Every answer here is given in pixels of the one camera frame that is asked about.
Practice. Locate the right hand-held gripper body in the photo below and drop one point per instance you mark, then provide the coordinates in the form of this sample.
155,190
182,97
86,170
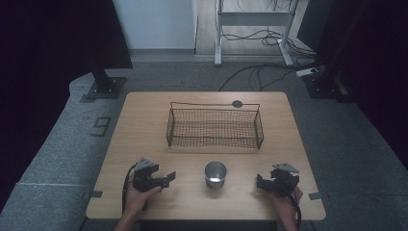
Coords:
284,181

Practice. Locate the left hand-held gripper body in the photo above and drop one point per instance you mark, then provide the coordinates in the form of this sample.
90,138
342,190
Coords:
144,179

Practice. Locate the person's left hand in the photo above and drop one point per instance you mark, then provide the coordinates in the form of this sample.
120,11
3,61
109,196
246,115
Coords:
136,202

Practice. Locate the person's right hand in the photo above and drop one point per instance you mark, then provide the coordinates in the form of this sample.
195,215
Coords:
287,207

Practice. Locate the grey tape piece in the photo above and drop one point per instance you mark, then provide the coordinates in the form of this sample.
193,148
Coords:
96,194
315,196

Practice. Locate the silver metal cup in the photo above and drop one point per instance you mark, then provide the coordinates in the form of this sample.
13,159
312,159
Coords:
215,176

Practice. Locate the dark round table grommet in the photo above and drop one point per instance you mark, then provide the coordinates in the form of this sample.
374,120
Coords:
237,103

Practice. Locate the black stand base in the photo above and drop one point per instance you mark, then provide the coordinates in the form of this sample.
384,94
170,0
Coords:
320,86

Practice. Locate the white power strip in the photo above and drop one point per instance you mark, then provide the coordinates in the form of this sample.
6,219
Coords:
306,71

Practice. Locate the black curtain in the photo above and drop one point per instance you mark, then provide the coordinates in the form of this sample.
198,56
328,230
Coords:
64,35
362,48

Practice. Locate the black stand with base plate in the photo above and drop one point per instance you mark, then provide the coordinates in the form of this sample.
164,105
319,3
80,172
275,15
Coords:
104,80

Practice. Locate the white metal desk frame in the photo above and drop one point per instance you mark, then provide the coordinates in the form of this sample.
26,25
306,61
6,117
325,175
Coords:
253,18

